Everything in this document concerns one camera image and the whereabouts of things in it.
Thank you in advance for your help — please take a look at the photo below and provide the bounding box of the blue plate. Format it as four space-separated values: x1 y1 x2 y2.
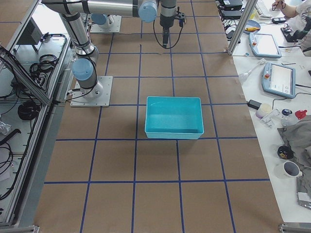
243 19 260 34

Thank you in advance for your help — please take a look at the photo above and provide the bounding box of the white light bulb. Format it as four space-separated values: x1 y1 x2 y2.
239 58 266 84

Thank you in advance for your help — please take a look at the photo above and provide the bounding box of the upper teach pendant tablet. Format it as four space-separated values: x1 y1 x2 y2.
248 33 282 58

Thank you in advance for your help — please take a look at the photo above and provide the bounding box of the teach pendant tablet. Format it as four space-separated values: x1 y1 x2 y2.
248 33 282 58
261 62 296 99

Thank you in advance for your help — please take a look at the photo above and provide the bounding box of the turquoise plastic bin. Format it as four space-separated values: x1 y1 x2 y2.
145 96 205 139

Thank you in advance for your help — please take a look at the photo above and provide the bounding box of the black power brick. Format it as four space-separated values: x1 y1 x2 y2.
247 100 262 110

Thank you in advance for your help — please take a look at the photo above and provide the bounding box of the lower teach pendant tablet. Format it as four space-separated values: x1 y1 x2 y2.
261 62 296 99

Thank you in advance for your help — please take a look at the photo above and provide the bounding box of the paper cup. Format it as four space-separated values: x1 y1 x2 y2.
256 103 272 118

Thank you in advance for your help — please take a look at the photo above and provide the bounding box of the grey cloth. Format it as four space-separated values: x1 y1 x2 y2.
277 116 311 197

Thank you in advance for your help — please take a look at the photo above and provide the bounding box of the black small bowl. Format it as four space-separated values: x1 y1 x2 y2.
277 146 294 160

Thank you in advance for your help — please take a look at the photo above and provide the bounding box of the white mug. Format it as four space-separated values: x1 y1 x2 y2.
274 161 302 179

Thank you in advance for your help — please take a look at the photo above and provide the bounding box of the aluminium frame post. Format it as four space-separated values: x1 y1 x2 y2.
227 0 257 55

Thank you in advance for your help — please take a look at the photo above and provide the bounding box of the square robot base plate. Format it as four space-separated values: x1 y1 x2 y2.
70 76 113 107

